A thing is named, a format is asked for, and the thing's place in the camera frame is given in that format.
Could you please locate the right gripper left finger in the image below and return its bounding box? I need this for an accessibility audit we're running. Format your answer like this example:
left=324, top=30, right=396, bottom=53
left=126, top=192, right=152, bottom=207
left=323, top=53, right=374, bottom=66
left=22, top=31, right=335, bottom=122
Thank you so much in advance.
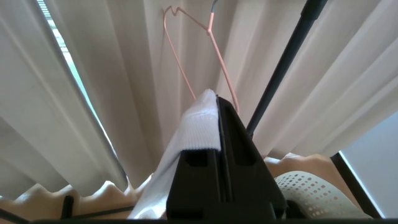
left=128, top=88, right=224, bottom=220

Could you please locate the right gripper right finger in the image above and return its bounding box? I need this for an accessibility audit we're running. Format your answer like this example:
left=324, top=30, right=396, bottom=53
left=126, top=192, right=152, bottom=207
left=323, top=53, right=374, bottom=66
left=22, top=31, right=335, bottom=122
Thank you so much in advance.
left=216, top=95, right=288, bottom=220

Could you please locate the white laundry basket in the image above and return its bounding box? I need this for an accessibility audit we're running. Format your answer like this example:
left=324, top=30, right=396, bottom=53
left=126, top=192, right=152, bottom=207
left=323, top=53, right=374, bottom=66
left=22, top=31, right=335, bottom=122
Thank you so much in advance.
left=274, top=170, right=373, bottom=220

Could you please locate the pink clothes hanger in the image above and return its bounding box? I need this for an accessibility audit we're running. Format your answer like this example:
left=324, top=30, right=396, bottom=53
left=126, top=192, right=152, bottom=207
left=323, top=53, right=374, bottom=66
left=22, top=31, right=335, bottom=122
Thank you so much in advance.
left=162, top=0, right=241, bottom=114

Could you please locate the black clothes rack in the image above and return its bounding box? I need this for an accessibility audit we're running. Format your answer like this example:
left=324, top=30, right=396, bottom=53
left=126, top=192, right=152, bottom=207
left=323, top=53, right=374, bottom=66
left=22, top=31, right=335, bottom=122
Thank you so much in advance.
left=0, top=0, right=329, bottom=224

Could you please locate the window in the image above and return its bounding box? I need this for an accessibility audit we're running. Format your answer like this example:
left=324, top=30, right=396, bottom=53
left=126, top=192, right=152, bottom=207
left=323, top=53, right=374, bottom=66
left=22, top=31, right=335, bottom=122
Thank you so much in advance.
left=330, top=111, right=398, bottom=220

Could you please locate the white curtain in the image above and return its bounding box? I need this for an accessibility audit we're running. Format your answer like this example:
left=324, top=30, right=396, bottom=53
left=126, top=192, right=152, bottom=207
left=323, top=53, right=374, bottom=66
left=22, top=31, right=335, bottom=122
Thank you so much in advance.
left=0, top=0, right=398, bottom=200

